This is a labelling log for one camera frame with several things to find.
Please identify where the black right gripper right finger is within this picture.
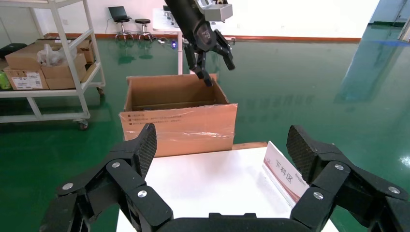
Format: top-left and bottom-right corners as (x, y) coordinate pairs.
(286, 125), (410, 232)

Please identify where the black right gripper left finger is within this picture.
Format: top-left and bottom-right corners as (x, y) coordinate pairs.
(40, 123), (174, 232)

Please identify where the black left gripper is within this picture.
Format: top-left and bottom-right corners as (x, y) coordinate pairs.
(164, 0), (236, 87)

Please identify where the large open cardboard box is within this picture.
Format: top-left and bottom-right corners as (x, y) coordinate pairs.
(119, 73), (238, 158)

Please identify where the brown cardboard box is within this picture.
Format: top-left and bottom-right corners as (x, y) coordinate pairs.
(4, 43), (65, 73)
(35, 38), (96, 65)
(41, 53), (88, 79)
(44, 75), (87, 90)

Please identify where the cardboard box with white labels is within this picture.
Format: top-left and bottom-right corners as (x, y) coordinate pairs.
(3, 67), (50, 91)

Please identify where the clear acrylic sign red stripe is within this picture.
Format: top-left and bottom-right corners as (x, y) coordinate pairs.
(262, 141), (310, 207)

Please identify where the small dark device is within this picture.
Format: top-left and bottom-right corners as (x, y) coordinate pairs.
(162, 4), (174, 20)

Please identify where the black round stool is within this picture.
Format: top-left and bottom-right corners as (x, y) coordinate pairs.
(134, 18), (153, 41)
(114, 16), (134, 41)

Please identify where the black laptop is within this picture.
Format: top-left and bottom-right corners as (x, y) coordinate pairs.
(108, 5), (132, 22)

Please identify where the white shelf cart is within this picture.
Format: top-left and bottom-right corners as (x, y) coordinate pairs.
(0, 0), (106, 131)

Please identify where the white plastic bag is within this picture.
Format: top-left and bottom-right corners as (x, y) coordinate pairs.
(37, 43), (77, 67)

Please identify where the green bottle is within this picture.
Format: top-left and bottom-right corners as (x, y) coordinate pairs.
(0, 71), (13, 90)

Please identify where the black bag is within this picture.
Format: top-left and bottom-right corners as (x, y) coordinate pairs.
(0, 42), (28, 60)

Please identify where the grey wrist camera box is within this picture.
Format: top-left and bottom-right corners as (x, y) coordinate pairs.
(198, 0), (234, 22)

